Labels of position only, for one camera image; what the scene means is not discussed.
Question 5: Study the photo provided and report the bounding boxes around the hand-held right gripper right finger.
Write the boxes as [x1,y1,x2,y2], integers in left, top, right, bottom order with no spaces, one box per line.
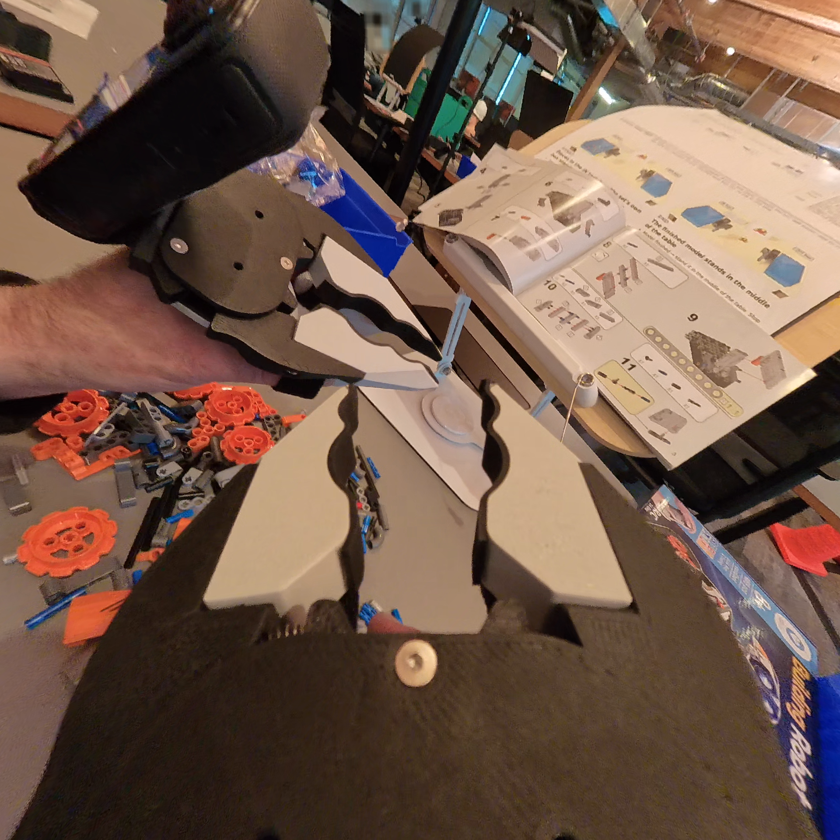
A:
[472,379,635,632]

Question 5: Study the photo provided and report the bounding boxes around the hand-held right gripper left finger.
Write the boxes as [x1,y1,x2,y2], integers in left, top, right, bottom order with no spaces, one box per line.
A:
[202,386,366,621]

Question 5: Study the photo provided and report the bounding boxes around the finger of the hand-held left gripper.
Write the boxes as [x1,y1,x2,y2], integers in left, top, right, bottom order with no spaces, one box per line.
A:
[290,307,441,392]
[297,235,443,362]

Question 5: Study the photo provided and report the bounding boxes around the pile of plastic building pieces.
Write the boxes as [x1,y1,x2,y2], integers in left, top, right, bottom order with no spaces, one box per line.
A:
[0,382,395,647]

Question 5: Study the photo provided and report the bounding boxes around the person's left hand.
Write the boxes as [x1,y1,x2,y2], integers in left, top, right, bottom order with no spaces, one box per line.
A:
[0,251,282,401]

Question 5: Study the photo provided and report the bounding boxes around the small blue tagged bin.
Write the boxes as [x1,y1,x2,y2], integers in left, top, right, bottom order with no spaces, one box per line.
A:
[314,167,414,278]

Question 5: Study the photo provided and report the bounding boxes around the orange gear wheel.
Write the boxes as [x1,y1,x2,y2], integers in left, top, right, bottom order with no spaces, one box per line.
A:
[220,425,277,466]
[16,507,119,578]
[203,386,265,427]
[34,389,110,438]

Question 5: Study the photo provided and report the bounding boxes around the clear bag of pieces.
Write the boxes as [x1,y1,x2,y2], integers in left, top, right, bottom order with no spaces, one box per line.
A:
[248,146,347,210]

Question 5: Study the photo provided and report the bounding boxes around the white book stand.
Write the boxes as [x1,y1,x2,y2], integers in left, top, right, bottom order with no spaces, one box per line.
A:
[357,118,840,509]

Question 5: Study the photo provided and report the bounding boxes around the green plastic container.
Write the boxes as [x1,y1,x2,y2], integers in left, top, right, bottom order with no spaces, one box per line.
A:
[403,69,475,140]

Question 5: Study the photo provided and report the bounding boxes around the black metal pole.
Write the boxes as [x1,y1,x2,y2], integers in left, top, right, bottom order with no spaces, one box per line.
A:
[387,0,487,206]

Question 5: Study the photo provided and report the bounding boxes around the dark blue cardboard box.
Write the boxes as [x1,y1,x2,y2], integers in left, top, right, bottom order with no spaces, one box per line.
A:
[638,484,840,815]

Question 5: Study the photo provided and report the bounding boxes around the orange curved panel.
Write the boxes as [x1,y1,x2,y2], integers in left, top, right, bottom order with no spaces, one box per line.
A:
[62,588,133,647]

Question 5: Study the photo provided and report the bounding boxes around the open instruction booklet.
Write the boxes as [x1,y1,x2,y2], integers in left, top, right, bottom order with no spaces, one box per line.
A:
[413,147,818,470]

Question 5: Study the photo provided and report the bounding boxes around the red plastic object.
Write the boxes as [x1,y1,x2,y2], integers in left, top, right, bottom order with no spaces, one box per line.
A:
[768,521,840,578]

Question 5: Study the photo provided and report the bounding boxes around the grey rectangular block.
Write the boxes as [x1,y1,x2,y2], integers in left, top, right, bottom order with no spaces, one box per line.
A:
[0,453,34,516]

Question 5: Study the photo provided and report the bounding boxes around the large printed instruction sheet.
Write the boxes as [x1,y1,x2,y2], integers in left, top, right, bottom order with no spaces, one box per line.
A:
[535,105,840,336]

